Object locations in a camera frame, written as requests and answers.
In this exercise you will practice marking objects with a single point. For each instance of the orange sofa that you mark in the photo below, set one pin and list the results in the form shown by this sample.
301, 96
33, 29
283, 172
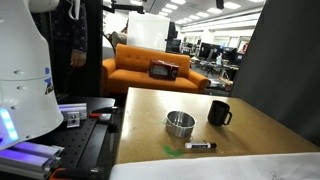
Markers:
133, 78

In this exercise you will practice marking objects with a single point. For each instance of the white marker with black cap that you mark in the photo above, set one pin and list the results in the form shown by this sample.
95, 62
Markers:
198, 145

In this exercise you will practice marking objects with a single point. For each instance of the long aluminium extrusion rail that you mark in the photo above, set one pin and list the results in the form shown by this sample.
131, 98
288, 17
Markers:
26, 161

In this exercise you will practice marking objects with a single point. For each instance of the black mug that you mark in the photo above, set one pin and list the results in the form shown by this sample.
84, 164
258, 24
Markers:
218, 113

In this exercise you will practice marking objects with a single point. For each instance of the black computer monitor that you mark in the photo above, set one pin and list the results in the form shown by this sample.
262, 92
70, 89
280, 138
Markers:
209, 50
229, 54

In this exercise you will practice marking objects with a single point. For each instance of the black pillar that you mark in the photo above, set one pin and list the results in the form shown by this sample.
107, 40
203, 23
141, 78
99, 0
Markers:
92, 46

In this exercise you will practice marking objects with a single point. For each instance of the red microwave oven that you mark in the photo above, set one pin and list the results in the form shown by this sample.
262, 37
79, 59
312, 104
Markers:
163, 70

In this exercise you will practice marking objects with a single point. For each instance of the white cloth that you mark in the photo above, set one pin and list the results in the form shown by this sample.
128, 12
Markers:
213, 168

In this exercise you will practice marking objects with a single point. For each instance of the small steel pot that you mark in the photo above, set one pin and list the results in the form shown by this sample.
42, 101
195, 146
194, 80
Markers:
179, 124

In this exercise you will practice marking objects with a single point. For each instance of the bystander hand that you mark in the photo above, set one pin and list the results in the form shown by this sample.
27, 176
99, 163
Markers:
78, 58

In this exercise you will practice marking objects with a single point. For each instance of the dark curtain backdrop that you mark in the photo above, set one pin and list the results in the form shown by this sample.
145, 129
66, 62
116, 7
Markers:
283, 66

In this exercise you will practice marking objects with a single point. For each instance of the black perforated robot table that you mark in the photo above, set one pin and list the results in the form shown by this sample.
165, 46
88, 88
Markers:
80, 140

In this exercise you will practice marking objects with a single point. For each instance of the person in dark clothes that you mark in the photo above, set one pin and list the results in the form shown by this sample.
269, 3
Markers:
66, 30

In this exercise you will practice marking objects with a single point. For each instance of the short aluminium extrusion with bracket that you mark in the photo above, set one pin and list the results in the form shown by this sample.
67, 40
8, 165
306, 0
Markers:
73, 115

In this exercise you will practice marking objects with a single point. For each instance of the white board panel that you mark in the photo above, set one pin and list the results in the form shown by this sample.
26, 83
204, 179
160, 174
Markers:
148, 31

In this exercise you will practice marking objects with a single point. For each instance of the orange and black clamp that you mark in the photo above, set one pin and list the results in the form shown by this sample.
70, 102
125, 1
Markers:
66, 174
101, 111

